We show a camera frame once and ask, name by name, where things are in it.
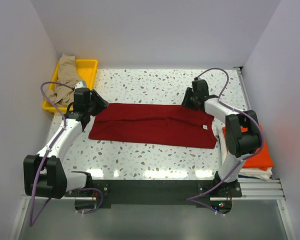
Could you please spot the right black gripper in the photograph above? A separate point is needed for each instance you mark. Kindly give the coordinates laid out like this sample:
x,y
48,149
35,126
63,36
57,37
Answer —
x,y
185,102

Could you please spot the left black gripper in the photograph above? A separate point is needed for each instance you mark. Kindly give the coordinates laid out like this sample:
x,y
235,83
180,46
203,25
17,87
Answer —
x,y
102,104

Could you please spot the dark red t shirt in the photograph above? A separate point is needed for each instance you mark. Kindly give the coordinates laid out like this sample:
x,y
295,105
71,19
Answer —
x,y
172,125

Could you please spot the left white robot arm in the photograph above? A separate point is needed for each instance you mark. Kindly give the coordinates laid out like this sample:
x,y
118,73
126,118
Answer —
x,y
43,173

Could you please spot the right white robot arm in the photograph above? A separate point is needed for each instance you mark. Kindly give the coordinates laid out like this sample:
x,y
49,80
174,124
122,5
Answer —
x,y
243,136

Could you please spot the beige crumpled t shirt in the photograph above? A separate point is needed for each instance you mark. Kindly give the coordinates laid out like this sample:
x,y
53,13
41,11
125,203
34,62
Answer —
x,y
67,75

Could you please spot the yellow plastic tray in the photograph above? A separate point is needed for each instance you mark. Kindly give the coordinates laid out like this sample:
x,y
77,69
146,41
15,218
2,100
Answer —
x,y
86,69

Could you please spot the orange folded t shirt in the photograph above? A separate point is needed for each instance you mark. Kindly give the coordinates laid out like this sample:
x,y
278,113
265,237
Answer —
x,y
262,155

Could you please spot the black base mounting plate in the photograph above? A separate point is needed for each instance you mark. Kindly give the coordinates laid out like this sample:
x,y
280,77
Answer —
x,y
154,192

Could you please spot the white folded t shirt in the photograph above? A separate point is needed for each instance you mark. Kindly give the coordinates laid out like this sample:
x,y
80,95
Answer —
x,y
255,173

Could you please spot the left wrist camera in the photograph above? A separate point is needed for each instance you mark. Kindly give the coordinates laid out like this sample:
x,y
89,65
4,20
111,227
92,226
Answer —
x,y
80,84

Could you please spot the aluminium frame rail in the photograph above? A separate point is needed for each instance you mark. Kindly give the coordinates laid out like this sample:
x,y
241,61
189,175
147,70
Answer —
x,y
257,189

